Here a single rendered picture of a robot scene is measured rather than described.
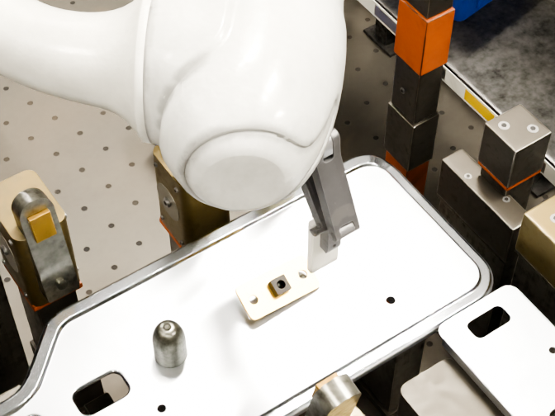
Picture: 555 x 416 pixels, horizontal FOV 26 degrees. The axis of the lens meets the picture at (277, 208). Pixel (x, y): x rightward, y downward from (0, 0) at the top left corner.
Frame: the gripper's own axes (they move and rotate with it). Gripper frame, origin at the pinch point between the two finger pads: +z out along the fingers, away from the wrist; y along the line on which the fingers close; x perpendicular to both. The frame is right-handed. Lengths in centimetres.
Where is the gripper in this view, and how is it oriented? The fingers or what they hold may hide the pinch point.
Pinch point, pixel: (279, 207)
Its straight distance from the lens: 110.6
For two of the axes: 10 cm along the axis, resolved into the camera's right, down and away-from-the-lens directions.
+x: 8.3, -4.4, 3.5
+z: 0.0, 6.2, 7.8
